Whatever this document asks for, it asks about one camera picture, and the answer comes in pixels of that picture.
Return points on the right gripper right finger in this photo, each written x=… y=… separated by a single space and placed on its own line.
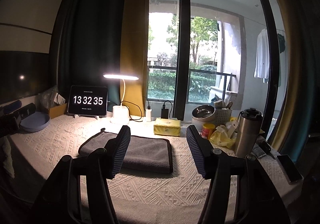
x=257 y=200

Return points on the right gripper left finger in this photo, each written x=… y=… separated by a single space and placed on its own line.
x=117 y=151

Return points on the purple and grey towel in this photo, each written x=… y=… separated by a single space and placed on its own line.
x=143 y=153

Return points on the blue plastic bowl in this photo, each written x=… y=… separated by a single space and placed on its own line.
x=35 y=122

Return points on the clear plastic bag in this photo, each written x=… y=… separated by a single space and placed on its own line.
x=49 y=98

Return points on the black smartphone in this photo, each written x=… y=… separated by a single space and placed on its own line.
x=289 y=169

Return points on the cardboard box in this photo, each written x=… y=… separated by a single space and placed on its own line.
x=57 y=111

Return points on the white tablet stand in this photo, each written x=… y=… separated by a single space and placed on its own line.
x=90 y=116

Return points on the tablet showing clock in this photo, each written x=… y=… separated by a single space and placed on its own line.
x=88 y=101

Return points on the yellow plastic bag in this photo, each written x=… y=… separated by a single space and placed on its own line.
x=220 y=137

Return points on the steel thermos bottle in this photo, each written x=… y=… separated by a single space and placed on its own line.
x=250 y=121

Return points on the white patterned tablecloth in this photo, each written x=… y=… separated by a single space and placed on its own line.
x=137 y=196

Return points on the red yellow-lidded can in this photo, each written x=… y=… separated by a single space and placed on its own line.
x=207 y=130

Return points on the white perforated utensil holder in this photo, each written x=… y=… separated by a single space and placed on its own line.
x=222 y=116

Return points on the white ceramic pot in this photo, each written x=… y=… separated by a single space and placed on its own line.
x=199 y=122

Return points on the white desk lamp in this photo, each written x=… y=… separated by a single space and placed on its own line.
x=120 y=113

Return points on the steel bowl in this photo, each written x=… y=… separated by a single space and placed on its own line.
x=203 y=111

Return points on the dark green curtain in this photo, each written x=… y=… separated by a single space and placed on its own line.
x=90 y=46

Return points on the yellow tissue pack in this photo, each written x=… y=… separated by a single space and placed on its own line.
x=167 y=127

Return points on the white power adapter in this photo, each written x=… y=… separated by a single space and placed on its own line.
x=148 y=113

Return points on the black power bank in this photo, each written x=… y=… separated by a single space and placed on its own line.
x=164 y=113

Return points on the white hanging shirt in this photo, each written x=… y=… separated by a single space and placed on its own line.
x=262 y=63

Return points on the yellow curtain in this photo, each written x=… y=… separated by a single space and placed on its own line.
x=134 y=52

